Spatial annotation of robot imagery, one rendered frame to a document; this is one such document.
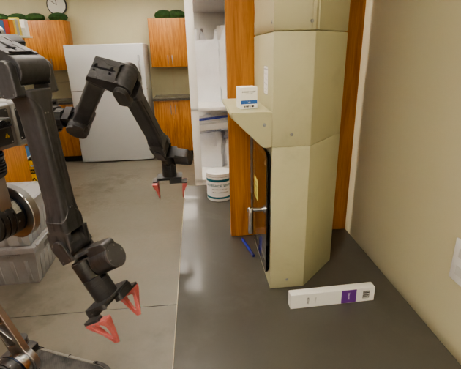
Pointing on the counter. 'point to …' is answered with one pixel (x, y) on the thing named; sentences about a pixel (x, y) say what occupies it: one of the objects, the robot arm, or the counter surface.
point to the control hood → (252, 121)
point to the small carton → (246, 97)
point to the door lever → (252, 217)
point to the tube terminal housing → (301, 146)
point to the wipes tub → (218, 184)
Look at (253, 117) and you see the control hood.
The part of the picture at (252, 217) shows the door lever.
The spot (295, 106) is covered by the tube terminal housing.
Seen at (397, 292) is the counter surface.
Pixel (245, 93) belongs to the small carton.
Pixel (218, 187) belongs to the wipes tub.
